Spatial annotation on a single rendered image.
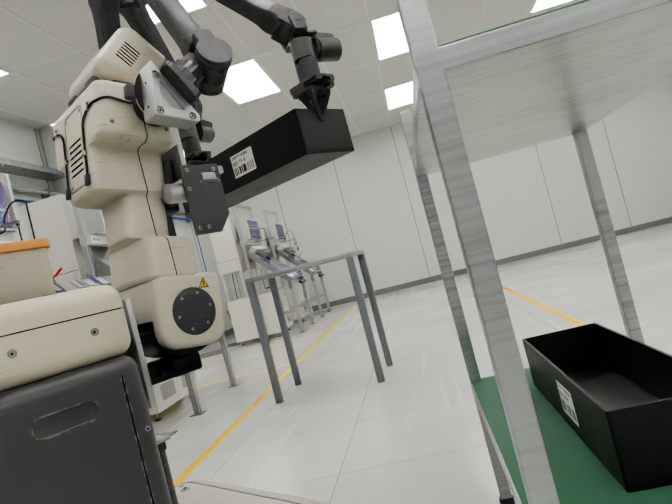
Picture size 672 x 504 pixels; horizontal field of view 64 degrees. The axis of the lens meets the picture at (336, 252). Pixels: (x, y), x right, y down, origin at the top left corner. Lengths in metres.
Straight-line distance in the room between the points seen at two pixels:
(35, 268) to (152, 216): 0.28
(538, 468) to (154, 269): 0.84
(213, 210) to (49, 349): 0.51
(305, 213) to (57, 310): 9.53
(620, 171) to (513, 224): 2.03
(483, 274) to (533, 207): 9.79
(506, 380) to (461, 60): 0.35
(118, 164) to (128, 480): 0.64
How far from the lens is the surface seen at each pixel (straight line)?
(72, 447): 0.95
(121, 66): 1.33
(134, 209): 1.26
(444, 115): 0.62
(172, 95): 1.18
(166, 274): 1.21
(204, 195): 1.27
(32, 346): 0.93
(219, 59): 1.24
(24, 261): 1.12
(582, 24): 0.67
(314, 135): 1.33
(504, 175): 10.36
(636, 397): 1.20
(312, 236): 10.34
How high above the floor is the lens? 0.74
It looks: 1 degrees up
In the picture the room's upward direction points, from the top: 15 degrees counter-clockwise
